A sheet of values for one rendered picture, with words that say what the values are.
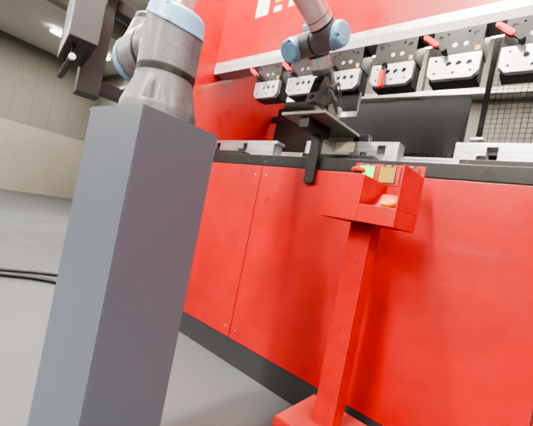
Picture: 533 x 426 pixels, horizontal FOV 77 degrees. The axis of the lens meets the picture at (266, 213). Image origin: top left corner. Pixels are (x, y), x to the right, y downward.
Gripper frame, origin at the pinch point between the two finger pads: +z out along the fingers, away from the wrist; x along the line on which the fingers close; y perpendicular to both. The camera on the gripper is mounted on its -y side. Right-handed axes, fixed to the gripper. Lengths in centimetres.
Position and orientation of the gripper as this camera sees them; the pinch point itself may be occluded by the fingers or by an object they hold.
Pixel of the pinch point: (327, 124)
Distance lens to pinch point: 134.7
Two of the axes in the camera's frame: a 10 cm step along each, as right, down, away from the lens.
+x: -7.5, -1.5, 6.5
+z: 2.7, 8.3, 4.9
